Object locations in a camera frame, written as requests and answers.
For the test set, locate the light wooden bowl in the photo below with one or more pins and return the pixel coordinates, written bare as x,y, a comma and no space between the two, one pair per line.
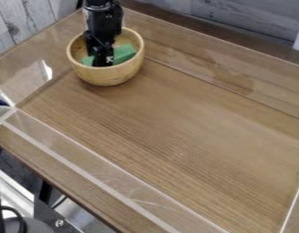
111,75

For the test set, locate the black table leg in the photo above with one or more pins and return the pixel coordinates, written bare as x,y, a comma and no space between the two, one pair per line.
46,192

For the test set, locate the green rectangular block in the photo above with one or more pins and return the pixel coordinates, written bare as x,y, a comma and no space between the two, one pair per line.
125,53

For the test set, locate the clear acrylic tray wall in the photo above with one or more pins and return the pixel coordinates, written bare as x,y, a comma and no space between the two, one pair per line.
189,150

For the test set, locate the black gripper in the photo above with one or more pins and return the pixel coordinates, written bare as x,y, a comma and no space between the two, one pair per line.
105,20

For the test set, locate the black metal bracket with screw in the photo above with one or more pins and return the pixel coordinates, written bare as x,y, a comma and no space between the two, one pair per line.
55,220

